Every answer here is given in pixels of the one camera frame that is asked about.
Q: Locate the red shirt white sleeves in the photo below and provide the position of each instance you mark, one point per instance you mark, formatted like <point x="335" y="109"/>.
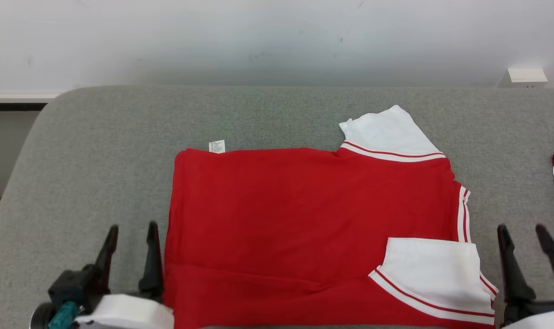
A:
<point x="281" y="219"/>

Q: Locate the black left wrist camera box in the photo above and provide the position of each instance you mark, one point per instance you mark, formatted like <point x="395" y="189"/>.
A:
<point x="73" y="285"/>

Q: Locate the white black baseboard strip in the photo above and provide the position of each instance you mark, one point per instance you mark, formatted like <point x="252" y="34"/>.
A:
<point x="16" y="100"/>

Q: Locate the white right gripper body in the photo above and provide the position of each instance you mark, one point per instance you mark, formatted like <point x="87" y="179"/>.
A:
<point x="542" y="317"/>

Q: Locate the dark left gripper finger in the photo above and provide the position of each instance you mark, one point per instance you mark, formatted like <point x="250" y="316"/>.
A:
<point x="107" y="260"/>
<point x="152" y="269"/>

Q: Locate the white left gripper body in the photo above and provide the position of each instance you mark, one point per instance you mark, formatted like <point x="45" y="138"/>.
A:
<point x="126" y="315"/>

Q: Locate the white wall box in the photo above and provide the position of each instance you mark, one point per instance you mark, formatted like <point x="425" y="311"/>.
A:
<point x="527" y="76"/>

